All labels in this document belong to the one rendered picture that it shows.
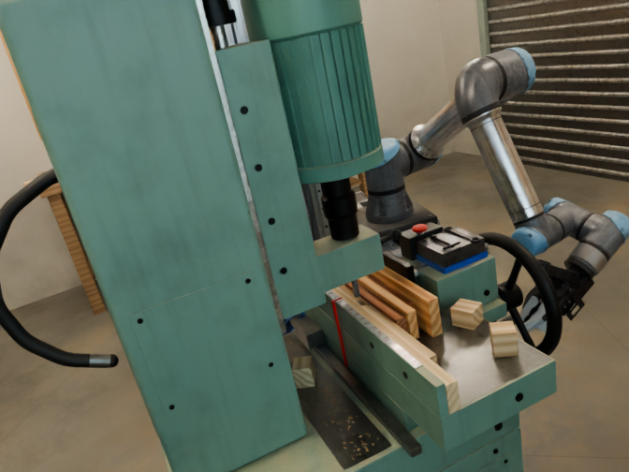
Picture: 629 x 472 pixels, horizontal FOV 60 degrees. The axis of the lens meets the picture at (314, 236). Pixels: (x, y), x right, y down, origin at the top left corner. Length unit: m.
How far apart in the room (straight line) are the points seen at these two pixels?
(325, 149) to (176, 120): 0.23
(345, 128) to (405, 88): 4.22
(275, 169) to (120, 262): 0.25
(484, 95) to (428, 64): 3.85
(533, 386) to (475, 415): 0.11
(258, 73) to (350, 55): 0.14
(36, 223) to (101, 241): 3.45
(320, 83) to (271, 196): 0.18
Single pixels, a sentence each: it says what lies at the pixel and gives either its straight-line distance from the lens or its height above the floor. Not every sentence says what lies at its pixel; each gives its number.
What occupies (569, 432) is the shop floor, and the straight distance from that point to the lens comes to 2.12.
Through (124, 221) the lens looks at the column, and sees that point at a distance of 0.74.
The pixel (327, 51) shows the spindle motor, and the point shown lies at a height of 1.39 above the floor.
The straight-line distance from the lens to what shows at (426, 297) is 0.94.
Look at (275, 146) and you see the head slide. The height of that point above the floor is 1.27.
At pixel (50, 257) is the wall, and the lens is 4.25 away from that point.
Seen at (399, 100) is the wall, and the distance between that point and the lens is 5.01.
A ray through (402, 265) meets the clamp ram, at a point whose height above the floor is 0.99.
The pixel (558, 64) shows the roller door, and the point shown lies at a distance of 4.40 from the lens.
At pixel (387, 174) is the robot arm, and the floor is 0.97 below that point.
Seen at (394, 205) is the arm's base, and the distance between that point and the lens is 1.67.
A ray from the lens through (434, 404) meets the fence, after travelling 0.80.
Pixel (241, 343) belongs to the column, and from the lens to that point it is 0.83.
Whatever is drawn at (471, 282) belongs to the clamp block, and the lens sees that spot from 1.06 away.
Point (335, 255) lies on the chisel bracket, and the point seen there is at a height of 1.06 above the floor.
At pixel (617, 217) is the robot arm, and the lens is 1.44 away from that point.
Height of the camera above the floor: 1.43
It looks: 21 degrees down
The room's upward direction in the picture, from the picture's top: 12 degrees counter-clockwise
